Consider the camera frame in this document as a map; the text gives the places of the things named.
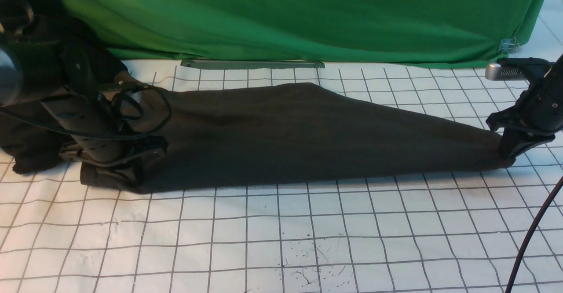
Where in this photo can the silver binder clip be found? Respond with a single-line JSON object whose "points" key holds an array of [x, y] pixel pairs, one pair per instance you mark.
{"points": [[508, 45]]}

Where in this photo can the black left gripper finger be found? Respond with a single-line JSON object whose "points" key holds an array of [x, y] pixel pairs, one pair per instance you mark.
{"points": [[131, 172]]}

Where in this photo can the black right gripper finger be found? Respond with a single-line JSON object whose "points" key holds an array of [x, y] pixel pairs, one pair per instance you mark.
{"points": [[515, 142]]}

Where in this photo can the black garment pile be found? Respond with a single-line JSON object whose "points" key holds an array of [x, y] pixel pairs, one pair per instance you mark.
{"points": [[36, 149]]}

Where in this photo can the green backdrop cloth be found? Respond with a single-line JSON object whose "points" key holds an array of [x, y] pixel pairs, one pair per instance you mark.
{"points": [[426, 33]]}

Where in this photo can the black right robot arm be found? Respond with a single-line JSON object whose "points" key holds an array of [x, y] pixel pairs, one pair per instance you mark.
{"points": [[537, 115]]}

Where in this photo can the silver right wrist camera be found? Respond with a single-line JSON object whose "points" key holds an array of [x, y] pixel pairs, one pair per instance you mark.
{"points": [[517, 69]]}

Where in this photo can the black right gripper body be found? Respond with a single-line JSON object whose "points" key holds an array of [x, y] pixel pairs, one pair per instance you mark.
{"points": [[537, 110]]}

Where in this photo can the white grid table cover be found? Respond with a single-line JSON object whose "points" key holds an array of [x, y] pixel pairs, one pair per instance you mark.
{"points": [[423, 233]]}

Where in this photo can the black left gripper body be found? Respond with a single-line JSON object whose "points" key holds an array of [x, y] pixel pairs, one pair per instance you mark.
{"points": [[100, 125]]}

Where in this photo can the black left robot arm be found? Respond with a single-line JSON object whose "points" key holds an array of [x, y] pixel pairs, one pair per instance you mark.
{"points": [[48, 83]]}

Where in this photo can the dark gray long-sleeve top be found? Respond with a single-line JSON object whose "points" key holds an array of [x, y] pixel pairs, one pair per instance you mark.
{"points": [[297, 133]]}

